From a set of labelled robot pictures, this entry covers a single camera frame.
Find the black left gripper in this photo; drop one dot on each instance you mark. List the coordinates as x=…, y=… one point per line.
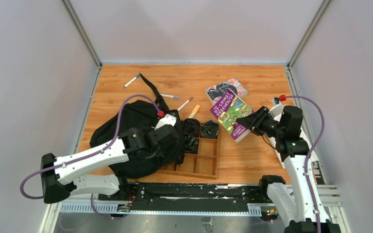
x=172, y=138

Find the white marker grey cap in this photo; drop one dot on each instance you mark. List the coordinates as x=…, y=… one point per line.
x=170, y=96

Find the white folded cloth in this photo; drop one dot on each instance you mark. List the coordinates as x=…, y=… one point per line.
x=289, y=138

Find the white marker brown cap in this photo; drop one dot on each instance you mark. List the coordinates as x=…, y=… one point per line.
x=184, y=104

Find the white marker blue cap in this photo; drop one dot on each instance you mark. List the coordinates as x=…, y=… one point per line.
x=132, y=80

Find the wooden compartment organizer tray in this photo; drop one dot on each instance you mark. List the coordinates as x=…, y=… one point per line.
x=203, y=165

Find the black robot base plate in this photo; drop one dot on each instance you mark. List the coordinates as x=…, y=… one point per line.
x=190, y=196

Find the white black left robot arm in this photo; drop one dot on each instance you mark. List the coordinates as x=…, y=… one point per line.
x=104, y=169

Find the black fabric backpack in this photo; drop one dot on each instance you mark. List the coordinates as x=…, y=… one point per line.
x=129, y=124

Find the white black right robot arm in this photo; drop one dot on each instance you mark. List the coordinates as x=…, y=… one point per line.
x=302, y=210

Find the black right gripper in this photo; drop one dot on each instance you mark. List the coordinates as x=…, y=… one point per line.
x=254, y=121

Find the black rolled belt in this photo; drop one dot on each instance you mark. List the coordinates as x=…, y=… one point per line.
x=191, y=126

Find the dark blue yellow rolled belt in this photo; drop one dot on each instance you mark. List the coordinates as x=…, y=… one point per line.
x=210, y=130

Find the white slotted cable duct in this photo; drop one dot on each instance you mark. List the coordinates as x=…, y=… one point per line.
x=121, y=209

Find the dark floral Little Women book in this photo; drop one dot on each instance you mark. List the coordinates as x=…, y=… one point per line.
x=215, y=92

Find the multicolour rolled belt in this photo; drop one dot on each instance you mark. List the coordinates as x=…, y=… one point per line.
x=190, y=144

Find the purple treehouse book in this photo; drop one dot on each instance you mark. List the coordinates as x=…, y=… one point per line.
x=227, y=110

